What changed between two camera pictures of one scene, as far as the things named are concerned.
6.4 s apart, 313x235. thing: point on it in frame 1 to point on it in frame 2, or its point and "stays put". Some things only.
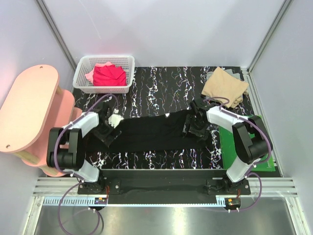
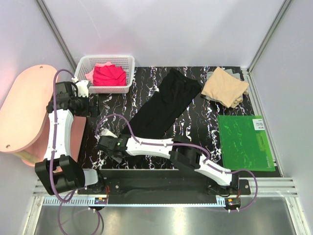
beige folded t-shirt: x=220 y=84 stays put
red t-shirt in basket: x=109 y=75 stays put
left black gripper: x=106 y=138 to x=94 y=111
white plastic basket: x=86 y=63 stays put
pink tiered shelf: x=33 y=105 stays put
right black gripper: x=190 y=119 to x=112 y=155
